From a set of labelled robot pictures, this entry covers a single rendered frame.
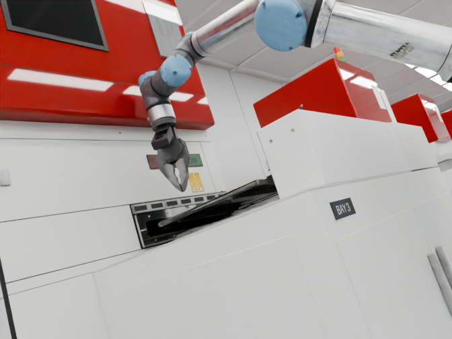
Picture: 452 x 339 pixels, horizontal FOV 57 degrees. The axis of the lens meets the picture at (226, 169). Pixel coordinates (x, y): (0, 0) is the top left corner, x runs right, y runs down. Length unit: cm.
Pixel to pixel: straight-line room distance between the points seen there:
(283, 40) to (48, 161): 64
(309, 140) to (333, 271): 22
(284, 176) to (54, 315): 59
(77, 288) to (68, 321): 8
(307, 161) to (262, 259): 18
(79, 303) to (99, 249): 14
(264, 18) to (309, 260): 50
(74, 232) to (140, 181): 27
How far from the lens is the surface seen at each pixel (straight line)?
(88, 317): 107
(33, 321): 101
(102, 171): 119
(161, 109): 120
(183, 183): 115
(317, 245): 66
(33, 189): 107
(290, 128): 74
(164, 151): 117
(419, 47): 91
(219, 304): 80
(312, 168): 72
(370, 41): 91
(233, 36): 115
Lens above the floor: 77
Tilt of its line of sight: 11 degrees up
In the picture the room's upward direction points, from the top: 18 degrees counter-clockwise
